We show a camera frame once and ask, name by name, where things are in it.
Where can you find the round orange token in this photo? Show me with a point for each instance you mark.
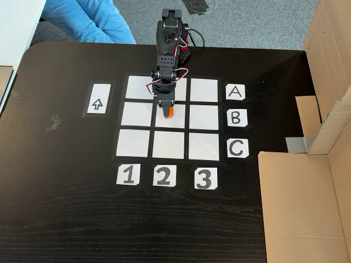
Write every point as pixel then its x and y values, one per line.
pixel 171 112

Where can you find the white grid sheet, black tape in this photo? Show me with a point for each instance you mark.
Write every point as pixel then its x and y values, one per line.
pixel 203 117

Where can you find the paper sheet number 2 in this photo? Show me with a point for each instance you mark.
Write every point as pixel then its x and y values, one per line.
pixel 164 175

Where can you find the paper sheet with arrow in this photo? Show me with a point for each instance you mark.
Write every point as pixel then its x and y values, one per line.
pixel 97 105

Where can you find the paper sheet letter A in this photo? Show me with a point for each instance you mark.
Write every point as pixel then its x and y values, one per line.
pixel 235 92

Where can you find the paper sheet letter B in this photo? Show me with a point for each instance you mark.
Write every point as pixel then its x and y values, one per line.
pixel 236 117

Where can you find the paper sheet number 1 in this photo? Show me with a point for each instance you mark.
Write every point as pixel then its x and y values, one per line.
pixel 128 174

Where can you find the paper sheet number 3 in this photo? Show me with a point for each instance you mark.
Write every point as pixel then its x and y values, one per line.
pixel 205 178

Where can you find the paper sheet letter C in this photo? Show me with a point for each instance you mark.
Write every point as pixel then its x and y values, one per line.
pixel 237 148

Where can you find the black tape patch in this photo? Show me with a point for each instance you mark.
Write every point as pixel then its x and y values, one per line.
pixel 198 6

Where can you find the person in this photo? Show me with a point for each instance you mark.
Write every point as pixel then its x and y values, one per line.
pixel 82 16

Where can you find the dark grey chair seat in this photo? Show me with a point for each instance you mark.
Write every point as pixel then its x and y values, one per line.
pixel 46 33

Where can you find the white table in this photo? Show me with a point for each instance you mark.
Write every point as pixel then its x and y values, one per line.
pixel 16 30

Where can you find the large brown cardboard box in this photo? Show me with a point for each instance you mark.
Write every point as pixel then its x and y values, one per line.
pixel 301 208

